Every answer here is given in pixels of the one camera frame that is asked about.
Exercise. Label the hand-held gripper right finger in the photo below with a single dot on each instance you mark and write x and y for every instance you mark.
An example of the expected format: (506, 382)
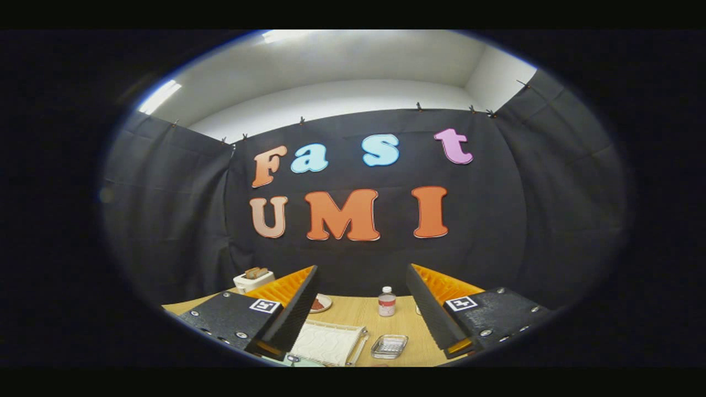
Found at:
(433, 311)

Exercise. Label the white round plate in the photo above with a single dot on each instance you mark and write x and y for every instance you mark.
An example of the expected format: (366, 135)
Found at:
(327, 306)

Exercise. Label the ceiling light panel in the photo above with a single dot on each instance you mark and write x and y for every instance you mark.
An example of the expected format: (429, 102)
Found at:
(160, 96)
(284, 36)

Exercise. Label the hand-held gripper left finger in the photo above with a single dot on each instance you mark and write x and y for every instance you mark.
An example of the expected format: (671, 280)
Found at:
(295, 311)

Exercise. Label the white ribbed drip tray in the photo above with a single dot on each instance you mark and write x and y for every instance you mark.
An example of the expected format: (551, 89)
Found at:
(325, 344)

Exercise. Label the red meat piece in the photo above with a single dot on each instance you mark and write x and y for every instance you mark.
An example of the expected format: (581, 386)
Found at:
(317, 304)

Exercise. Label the pale green plate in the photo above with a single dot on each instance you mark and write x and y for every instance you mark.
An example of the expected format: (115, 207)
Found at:
(313, 363)

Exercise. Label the white toaster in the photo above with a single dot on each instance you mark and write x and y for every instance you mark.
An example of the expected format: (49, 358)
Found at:
(248, 284)

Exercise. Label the clear plastic bottle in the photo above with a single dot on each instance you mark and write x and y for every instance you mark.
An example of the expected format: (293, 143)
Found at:
(387, 304)

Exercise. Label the brown toast slices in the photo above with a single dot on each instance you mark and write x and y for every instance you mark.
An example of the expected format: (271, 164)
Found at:
(256, 272)

